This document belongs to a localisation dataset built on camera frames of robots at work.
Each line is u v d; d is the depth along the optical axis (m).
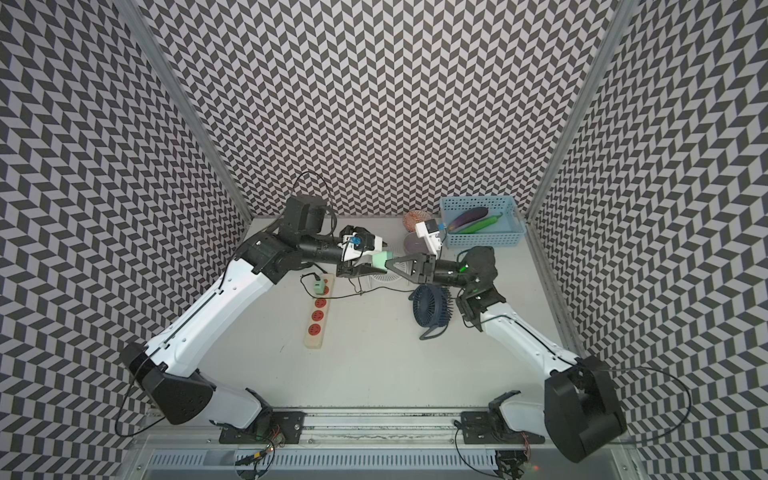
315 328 0.87
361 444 0.72
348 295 0.89
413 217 1.16
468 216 1.13
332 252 0.57
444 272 0.61
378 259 0.61
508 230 1.12
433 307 0.81
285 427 0.72
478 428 0.72
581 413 0.40
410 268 0.63
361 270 0.58
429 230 0.64
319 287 0.91
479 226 1.10
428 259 0.61
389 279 0.96
